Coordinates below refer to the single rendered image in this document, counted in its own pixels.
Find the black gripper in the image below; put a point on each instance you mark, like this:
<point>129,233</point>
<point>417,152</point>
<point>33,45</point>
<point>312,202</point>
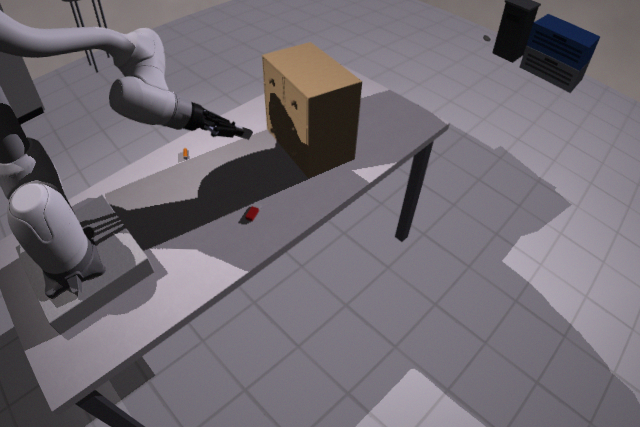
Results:
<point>217,126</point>

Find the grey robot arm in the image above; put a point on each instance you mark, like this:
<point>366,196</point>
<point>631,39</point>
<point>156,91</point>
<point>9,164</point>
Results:
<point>38,216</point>

